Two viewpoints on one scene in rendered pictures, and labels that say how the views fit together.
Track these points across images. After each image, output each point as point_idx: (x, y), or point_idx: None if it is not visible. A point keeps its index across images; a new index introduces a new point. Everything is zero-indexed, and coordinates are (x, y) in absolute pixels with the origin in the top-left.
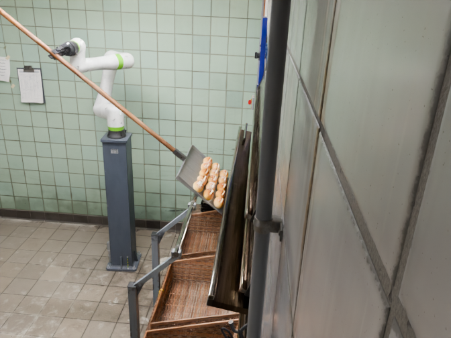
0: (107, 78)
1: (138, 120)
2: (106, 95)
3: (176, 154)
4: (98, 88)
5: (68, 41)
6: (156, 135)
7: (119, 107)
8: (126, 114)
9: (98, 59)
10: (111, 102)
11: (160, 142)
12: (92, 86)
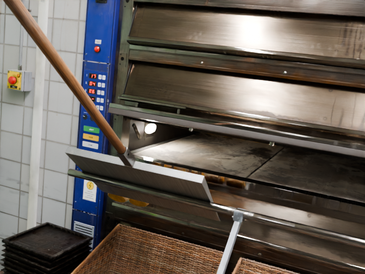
0: None
1: (89, 97)
2: (46, 38)
3: (127, 156)
4: (32, 17)
5: None
6: (109, 125)
7: (66, 69)
8: (75, 85)
9: None
10: (51, 58)
11: (112, 138)
12: (25, 10)
